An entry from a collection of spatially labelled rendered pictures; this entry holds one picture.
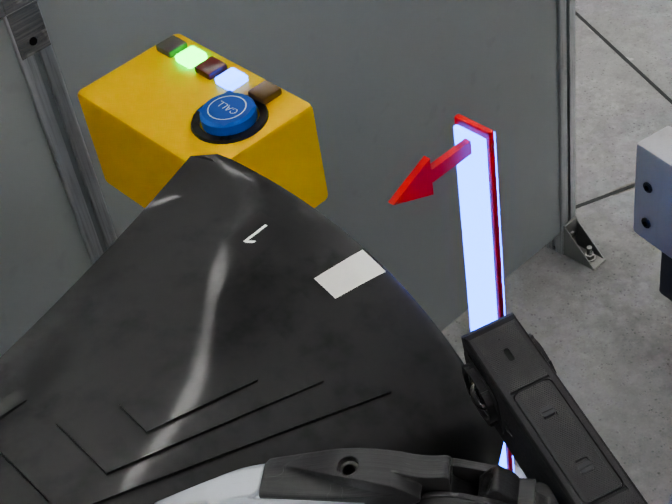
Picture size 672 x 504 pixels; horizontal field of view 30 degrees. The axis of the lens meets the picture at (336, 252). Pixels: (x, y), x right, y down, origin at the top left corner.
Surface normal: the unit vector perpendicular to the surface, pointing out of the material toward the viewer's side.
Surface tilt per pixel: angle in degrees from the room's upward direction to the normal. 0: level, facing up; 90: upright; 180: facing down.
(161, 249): 4
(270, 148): 90
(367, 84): 90
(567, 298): 0
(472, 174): 90
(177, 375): 8
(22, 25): 90
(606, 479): 7
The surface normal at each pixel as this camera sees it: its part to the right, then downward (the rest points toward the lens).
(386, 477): -0.01, -0.64
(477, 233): -0.72, 0.54
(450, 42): 0.68, 0.43
